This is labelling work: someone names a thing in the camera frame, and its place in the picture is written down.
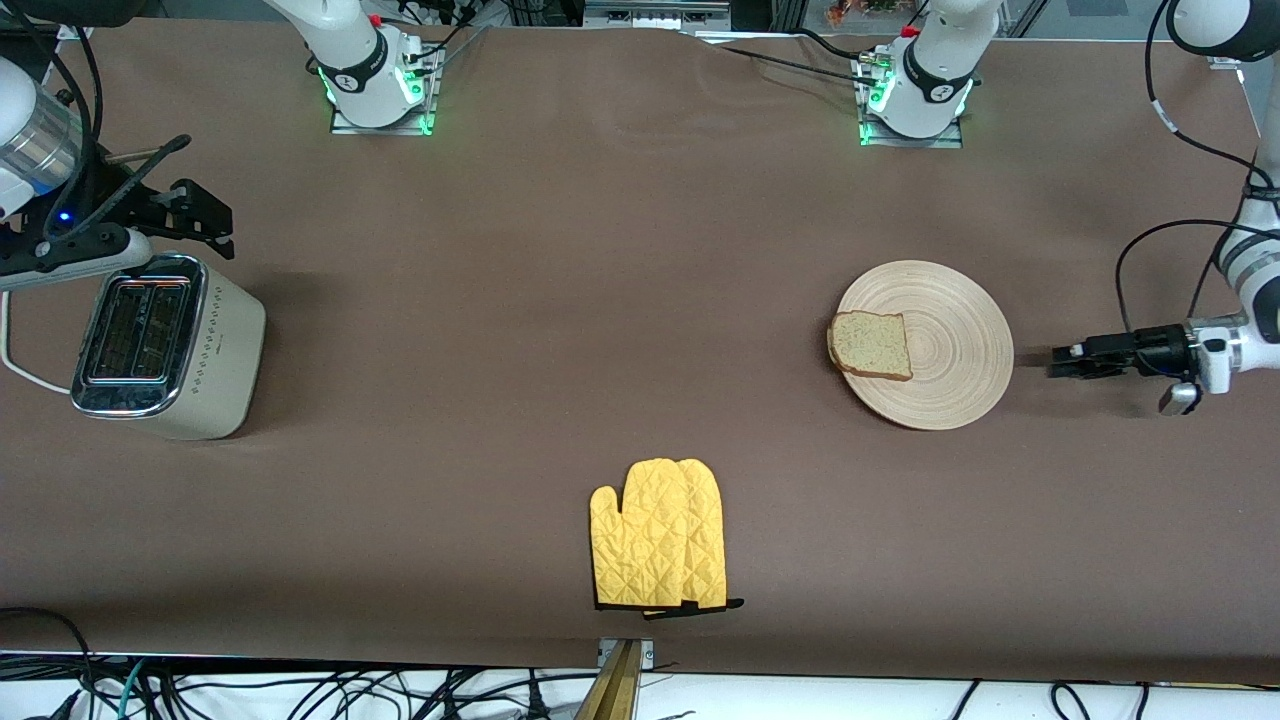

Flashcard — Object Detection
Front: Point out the round light wooden plate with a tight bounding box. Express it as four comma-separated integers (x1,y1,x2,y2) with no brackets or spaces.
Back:
835,260,1015,432

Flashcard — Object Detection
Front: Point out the teal cable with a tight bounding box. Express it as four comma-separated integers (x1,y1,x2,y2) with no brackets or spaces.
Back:
112,658,151,720

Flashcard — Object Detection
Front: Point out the aluminium frame rail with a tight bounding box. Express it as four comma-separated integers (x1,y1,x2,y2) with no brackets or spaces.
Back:
583,0,736,33

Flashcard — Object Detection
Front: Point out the white toaster power cable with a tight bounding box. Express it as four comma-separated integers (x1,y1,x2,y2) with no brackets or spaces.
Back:
0,290,76,394

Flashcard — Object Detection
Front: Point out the black cable on table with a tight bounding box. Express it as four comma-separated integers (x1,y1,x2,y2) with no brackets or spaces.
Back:
690,30,883,89

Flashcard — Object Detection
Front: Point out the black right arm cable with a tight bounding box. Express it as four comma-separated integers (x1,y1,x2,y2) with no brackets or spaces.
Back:
20,0,193,241

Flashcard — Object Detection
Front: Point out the wooden bar at table edge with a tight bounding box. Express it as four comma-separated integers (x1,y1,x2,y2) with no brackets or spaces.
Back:
575,640,646,720

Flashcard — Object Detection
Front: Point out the beige chrome two-slot toaster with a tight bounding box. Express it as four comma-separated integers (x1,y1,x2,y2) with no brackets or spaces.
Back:
70,252,267,442

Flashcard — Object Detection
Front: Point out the brown table cover sheet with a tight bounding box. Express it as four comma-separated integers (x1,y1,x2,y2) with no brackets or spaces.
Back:
0,18,1280,686

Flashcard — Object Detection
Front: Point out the seeded bread slice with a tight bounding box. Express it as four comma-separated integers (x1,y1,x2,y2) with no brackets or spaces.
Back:
827,310,914,383

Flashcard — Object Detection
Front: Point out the black tangled cable bundle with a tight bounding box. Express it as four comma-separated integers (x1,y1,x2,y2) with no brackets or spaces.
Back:
0,655,601,720

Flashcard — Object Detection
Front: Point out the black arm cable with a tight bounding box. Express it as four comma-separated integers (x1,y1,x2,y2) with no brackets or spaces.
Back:
20,0,193,241
1115,0,1280,361

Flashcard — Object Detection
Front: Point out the yellow quilted oven mitt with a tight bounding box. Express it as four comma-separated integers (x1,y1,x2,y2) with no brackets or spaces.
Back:
589,458,701,611
645,458,746,621

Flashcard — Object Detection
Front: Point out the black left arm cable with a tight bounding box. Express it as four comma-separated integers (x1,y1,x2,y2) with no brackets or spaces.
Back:
1115,0,1280,361

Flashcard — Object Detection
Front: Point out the orange plant decoration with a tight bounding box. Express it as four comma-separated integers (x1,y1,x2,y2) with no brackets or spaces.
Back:
825,0,926,26

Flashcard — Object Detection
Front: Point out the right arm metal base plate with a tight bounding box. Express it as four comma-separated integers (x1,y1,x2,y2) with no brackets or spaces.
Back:
330,40,443,136

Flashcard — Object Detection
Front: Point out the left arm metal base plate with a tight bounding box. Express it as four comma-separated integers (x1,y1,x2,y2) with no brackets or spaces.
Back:
858,55,966,149

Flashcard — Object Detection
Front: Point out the black looped floor cable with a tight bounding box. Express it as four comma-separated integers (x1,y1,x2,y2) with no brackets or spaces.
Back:
0,607,96,720

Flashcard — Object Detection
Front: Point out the small metal bracket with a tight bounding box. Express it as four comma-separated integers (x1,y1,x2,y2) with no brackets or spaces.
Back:
597,637,655,669

